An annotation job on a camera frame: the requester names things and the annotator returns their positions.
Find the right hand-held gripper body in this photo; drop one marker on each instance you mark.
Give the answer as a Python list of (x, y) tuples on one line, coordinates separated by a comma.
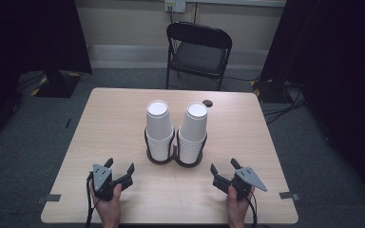
[(246, 180)]

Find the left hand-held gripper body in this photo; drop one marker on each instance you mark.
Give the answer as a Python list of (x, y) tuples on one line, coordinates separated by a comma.
[(101, 179)]

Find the person's right hand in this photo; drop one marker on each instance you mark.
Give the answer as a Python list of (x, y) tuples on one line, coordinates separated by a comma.
[(236, 207)]

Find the person's left hand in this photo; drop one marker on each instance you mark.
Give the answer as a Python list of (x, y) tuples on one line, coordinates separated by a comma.
[(109, 207)]

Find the black double cup holder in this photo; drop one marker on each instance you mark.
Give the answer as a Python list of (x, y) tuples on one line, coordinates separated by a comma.
[(174, 158)]

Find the grey tape strip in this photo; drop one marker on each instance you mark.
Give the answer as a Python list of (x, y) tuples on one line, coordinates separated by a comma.
[(49, 198), (290, 195)]

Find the stack of white paper cups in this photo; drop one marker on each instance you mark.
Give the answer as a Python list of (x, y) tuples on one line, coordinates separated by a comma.
[(192, 133), (158, 131)]

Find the small black floor strip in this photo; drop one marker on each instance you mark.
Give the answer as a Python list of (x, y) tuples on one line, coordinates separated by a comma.
[(68, 123)]

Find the black table grommet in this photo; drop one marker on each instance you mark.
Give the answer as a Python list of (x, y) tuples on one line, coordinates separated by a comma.
[(207, 103)]

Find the black stand base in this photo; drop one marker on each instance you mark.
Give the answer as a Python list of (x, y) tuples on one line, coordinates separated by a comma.
[(267, 90), (57, 85)]

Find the black folding chair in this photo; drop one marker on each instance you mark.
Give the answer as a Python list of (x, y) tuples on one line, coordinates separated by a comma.
[(199, 57)]

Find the black curtain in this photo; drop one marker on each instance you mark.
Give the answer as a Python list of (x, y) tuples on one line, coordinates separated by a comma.
[(339, 63), (19, 47)]

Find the white wall socket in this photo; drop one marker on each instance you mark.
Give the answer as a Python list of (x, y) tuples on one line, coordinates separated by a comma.
[(175, 5)]

